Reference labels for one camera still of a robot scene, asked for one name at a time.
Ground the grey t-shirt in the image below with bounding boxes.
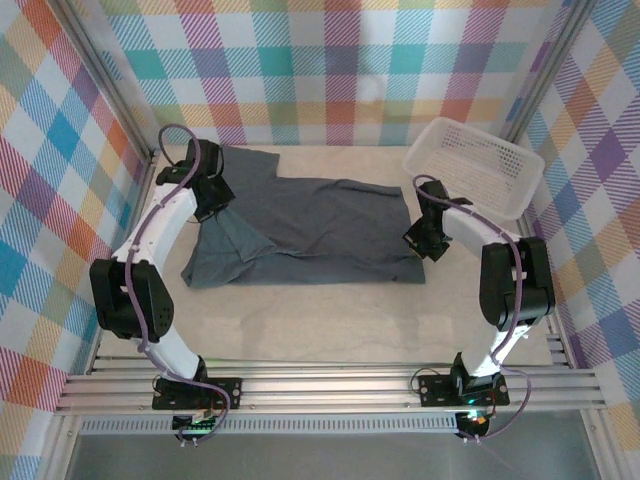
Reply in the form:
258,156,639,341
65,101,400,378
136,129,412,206
180,144,427,291

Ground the white perforated plastic basket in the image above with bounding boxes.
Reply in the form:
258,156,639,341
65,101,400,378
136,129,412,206
403,117,545,225

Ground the green-lit circuit board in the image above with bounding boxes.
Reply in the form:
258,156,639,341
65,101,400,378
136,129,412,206
457,410,492,431
172,413,221,437

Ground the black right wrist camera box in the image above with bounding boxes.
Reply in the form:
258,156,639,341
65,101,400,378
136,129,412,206
402,218,432,252

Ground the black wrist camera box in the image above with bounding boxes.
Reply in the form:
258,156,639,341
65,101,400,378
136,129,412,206
195,175,237,225
402,218,432,252

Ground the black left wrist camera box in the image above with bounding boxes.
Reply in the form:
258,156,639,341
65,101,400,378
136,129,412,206
195,175,237,225

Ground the aluminium side rail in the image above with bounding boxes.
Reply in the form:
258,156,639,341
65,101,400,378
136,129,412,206
514,214,611,480
47,149,162,480

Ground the aluminium frame post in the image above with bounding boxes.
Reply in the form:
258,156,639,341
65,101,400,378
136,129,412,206
499,0,601,144
52,0,164,161

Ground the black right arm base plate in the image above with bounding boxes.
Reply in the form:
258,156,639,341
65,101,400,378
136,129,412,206
417,372,511,407

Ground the aluminium rail beam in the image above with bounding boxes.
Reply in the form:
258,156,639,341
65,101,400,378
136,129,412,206
54,349,609,416

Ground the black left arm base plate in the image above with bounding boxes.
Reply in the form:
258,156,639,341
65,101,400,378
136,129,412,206
152,377,244,411

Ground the grey slotted cable duct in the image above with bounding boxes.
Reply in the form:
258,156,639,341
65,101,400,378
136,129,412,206
79,414,461,435

